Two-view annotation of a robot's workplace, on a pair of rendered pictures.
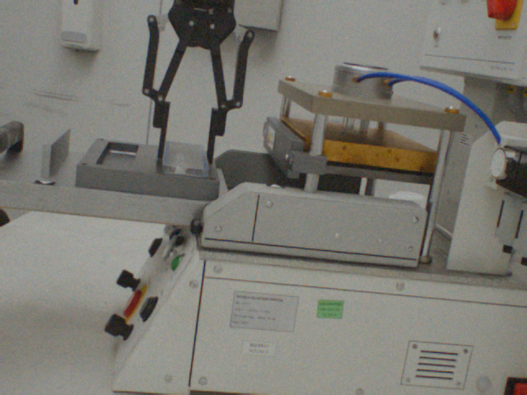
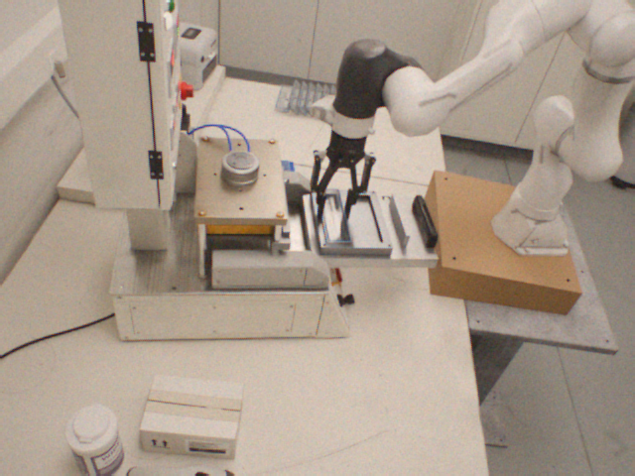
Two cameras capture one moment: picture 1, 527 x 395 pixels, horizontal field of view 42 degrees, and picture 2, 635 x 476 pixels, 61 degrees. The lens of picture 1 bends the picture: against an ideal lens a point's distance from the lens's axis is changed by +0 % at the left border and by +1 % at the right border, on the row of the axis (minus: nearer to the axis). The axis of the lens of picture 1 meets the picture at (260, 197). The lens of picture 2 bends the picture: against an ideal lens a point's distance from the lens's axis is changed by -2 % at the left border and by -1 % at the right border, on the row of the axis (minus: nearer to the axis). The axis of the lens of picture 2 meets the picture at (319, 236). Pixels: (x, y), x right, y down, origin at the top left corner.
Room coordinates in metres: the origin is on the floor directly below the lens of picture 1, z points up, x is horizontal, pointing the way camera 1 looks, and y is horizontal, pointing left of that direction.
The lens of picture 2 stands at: (1.84, -0.02, 1.83)
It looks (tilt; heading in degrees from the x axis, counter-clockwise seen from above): 43 degrees down; 174
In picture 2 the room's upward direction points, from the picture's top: 11 degrees clockwise
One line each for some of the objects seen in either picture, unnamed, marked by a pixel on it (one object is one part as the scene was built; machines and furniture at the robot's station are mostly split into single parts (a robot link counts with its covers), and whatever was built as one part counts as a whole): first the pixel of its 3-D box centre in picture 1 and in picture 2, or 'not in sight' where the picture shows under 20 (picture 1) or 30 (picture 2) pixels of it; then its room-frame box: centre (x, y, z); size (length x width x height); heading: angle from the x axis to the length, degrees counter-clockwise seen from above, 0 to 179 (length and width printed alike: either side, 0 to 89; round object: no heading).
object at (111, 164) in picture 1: (151, 166); (349, 220); (0.88, 0.15, 0.98); 0.20 x 0.17 x 0.03; 9
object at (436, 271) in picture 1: (361, 230); (222, 236); (0.92, -0.14, 0.93); 0.46 x 0.35 x 0.01; 99
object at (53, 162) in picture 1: (113, 171); (367, 224); (0.87, 0.19, 0.97); 0.30 x 0.22 x 0.08; 99
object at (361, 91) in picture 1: (384, 118); (224, 178); (0.90, -0.15, 1.08); 0.31 x 0.24 x 0.13; 9
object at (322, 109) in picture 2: not in sight; (341, 112); (0.87, 0.08, 1.26); 0.13 x 0.12 x 0.05; 8
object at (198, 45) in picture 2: not in sight; (180, 53); (-0.05, -0.45, 0.88); 0.25 x 0.20 x 0.17; 81
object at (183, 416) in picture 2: not in sight; (194, 416); (1.31, -0.14, 0.80); 0.19 x 0.13 x 0.09; 87
